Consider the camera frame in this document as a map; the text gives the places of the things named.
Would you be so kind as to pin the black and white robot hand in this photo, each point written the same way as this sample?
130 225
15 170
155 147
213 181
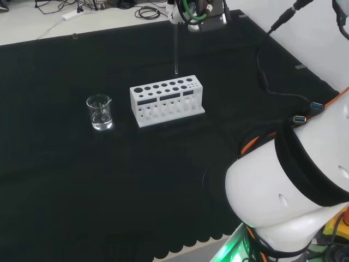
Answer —
215 16

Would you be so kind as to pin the clear glass rod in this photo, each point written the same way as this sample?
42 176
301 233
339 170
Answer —
176 49

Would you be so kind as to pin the white test tube rack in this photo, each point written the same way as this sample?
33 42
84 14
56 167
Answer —
163 92

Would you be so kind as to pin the clear glass beaker with water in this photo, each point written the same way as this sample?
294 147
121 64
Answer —
99 114

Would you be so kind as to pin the grey tape piece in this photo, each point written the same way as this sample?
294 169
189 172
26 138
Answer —
243 16
301 66

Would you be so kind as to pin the white power strip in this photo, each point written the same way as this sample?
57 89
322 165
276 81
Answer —
73 15

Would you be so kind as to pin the black bench cloth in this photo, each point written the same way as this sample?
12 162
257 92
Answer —
81 177

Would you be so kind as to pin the yellow stop button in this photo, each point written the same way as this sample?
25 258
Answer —
334 226

